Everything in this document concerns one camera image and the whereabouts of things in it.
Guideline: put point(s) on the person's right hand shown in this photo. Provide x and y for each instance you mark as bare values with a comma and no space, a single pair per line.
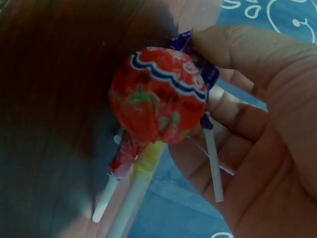
277,129

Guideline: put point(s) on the person's right thumb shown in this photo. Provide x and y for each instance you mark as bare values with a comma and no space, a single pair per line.
242,47

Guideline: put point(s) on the person's right fingers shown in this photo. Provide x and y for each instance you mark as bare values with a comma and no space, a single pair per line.
235,119

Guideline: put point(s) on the blue lollipop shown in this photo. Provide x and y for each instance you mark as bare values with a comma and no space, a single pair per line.
213,158

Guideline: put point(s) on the red strawberry lollipop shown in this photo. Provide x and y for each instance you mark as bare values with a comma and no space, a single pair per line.
158,96

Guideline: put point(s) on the yellow lollipop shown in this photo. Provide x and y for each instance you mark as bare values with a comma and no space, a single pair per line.
141,178

